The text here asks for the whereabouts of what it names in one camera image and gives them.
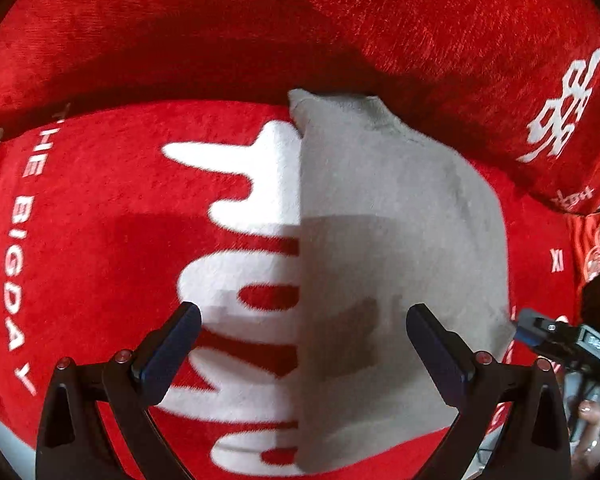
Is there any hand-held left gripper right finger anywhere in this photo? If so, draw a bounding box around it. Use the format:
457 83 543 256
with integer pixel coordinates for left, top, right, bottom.
405 303 574 480

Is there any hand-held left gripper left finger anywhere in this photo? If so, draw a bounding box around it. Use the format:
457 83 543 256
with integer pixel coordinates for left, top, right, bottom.
35 301 202 480

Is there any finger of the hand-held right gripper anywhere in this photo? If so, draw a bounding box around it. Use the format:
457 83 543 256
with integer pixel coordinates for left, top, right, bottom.
511 308 571 357

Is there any grey small garment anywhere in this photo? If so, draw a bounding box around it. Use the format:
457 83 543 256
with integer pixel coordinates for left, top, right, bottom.
287 88 519 476

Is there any person's right hand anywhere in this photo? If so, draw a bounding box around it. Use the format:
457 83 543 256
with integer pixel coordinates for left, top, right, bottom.
569 397 600 463

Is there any red printed blanket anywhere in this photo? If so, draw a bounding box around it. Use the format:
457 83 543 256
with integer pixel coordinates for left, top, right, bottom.
0 100 583 480

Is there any red printed cushion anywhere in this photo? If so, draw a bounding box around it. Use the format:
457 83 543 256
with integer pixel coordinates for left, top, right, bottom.
0 0 600 213

